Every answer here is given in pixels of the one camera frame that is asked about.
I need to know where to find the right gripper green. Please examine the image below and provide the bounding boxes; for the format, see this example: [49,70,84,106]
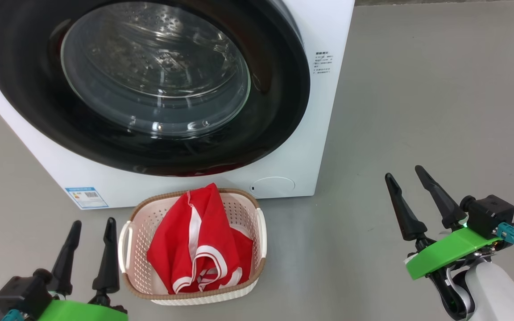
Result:
[385,165,505,319]

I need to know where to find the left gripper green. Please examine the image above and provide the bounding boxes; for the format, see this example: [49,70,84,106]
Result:
[37,217,129,321]

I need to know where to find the red white sports shirt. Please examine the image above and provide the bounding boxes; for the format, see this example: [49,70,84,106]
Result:
[146,183,246,295]

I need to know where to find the red sports shorts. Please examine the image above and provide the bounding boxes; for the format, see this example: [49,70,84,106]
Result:
[232,225,254,277]

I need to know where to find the washing machine door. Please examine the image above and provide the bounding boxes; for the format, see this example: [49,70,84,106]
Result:
[0,0,311,177]

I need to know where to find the white front-load washing machine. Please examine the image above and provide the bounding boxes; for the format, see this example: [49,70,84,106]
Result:
[0,0,356,210]

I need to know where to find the cream perforated laundry basket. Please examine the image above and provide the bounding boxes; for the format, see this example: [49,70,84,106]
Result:
[118,187,267,306]

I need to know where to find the blue energy label sticker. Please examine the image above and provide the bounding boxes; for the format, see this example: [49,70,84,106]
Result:
[65,187,109,210]

